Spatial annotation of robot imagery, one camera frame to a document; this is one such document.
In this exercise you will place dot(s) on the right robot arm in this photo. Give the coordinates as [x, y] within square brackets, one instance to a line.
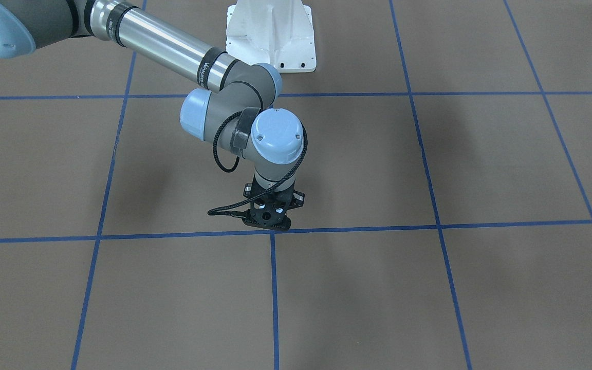
[231, 108]

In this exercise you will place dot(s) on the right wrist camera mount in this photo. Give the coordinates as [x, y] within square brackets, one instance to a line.
[268, 219]

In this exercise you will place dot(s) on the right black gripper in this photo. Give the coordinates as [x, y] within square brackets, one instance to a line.
[299, 200]

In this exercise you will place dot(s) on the white camera pedestal column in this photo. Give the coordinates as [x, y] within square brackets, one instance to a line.
[277, 33]

